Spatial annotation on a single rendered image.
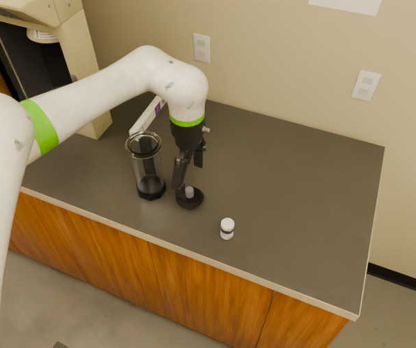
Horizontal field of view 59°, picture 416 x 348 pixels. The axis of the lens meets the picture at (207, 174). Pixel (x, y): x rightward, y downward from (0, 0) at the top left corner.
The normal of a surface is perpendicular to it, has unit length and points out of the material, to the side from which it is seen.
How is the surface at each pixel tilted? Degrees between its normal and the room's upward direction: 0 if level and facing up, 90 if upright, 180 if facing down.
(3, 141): 59
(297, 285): 0
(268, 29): 90
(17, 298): 0
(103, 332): 0
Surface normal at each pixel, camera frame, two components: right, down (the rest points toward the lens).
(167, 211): 0.00, -0.65
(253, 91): -0.39, 0.70
